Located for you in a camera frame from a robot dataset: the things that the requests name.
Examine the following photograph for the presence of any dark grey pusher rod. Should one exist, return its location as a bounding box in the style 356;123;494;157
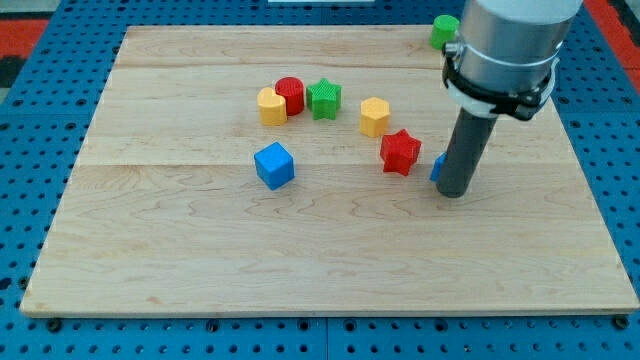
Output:
436;108;497;198

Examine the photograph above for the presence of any blue triangle block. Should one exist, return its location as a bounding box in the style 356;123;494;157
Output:
429;153;447;183

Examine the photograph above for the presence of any red star block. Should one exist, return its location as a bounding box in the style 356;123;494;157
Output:
380;129;422;176

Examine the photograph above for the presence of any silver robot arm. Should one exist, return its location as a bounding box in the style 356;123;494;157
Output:
436;0;583;198

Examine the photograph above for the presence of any green star block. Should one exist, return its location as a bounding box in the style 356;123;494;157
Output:
306;78;342;120

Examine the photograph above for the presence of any yellow hexagon block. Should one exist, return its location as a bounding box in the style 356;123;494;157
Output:
360;97;391;138

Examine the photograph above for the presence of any green cylinder block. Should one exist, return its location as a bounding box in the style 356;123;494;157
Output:
430;14;460;50

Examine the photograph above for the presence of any red cylinder block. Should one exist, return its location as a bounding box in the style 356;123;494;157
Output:
275;77;305;116

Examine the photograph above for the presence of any blue cube block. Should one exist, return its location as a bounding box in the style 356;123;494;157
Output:
254;142;295;190

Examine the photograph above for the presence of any yellow heart block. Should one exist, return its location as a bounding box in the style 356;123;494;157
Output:
257;87;288;126

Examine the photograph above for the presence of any wooden board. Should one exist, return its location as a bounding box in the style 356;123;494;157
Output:
21;25;639;318

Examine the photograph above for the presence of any black clamp with white ring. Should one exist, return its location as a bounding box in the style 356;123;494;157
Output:
442;41;559;121

